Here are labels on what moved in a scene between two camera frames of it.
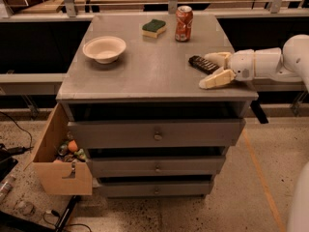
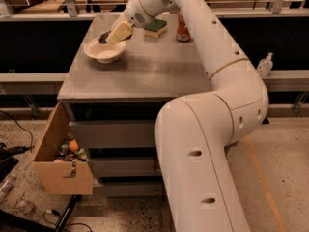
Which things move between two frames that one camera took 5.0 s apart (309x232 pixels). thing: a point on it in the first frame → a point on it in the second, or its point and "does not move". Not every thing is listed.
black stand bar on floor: [69, 211] does not move
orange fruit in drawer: [72, 146] does not move
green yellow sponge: [153, 28] does not move
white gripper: [242, 64] → [134, 14]
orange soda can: [183, 23] does not move
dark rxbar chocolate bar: [203, 65] → [103, 36]
